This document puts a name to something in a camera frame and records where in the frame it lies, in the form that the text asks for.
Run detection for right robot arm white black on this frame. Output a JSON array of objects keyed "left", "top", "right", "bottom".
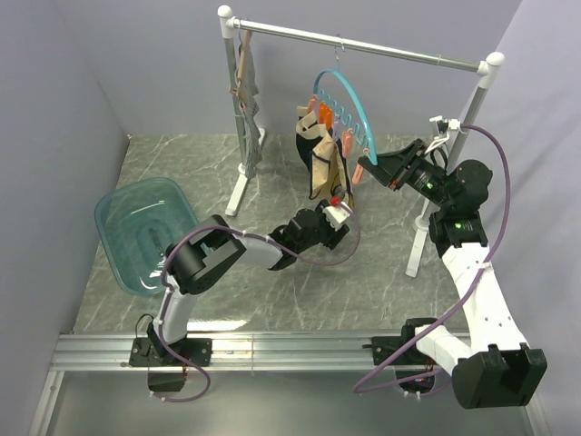
[{"left": 354, "top": 140, "right": 547, "bottom": 410}]

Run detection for orange clothespin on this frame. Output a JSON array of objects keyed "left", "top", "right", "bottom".
[{"left": 318, "top": 102, "right": 334, "bottom": 130}]

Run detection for salmon clothespin end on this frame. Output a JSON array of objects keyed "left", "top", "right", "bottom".
[{"left": 351, "top": 163, "right": 365, "bottom": 185}]

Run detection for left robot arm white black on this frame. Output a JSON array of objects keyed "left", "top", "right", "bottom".
[{"left": 147, "top": 201, "right": 358, "bottom": 365}]

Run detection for black underwear beige waistband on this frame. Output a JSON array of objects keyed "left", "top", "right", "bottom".
[{"left": 295, "top": 106, "right": 333, "bottom": 182}]

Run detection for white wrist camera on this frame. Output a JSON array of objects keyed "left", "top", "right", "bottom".
[
  {"left": 318, "top": 196, "right": 353, "bottom": 231},
  {"left": 425, "top": 115, "right": 461, "bottom": 154}
]

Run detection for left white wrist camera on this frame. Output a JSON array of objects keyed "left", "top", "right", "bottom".
[{"left": 318, "top": 196, "right": 353, "bottom": 231}]

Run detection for teal plastic basin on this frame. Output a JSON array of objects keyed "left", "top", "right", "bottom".
[{"left": 94, "top": 177, "right": 198, "bottom": 297}]

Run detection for salmon clothespin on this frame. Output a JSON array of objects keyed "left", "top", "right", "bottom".
[
  {"left": 341, "top": 130, "right": 353, "bottom": 158},
  {"left": 307, "top": 94, "right": 318, "bottom": 113}
]

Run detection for purple clothespin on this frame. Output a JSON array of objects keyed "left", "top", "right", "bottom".
[{"left": 332, "top": 123, "right": 340, "bottom": 141}]

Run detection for silver white clothes rack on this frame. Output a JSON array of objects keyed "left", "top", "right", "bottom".
[{"left": 217, "top": 5, "right": 505, "bottom": 277}]

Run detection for aluminium mounting rail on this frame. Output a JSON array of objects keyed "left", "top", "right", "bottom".
[{"left": 30, "top": 331, "right": 549, "bottom": 435}]

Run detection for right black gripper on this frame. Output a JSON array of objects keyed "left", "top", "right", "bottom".
[{"left": 359, "top": 139, "right": 454, "bottom": 211}]

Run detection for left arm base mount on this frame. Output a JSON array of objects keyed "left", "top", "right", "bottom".
[{"left": 128, "top": 333, "right": 212, "bottom": 394}]

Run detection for wooden clothes hanger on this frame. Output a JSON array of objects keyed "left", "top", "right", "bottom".
[{"left": 230, "top": 30, "right": 252, "bottom": 108}]

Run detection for grey striped garment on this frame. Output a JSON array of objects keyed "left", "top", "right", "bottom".
[{"left": 238, "top": 48, "right": 262, "bottom": 180}]

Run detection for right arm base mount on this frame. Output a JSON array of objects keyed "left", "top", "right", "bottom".
[{"left": 361, "top": 336, "right": 436, "bottom": 394}]

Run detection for beige underwear blue trim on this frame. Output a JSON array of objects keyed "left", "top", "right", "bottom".
[{"left": 309, "top": 134, "right": 354, "bottom": 208}]

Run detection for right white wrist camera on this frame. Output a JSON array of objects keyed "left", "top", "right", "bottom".
[{"left": 425, "top": 115, "right": 461, "bottom": 154}]

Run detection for teal clip hanger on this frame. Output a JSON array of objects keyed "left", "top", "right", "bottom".
[{"left": 313, "top": 45, "right": 378, "bottom": 164}]

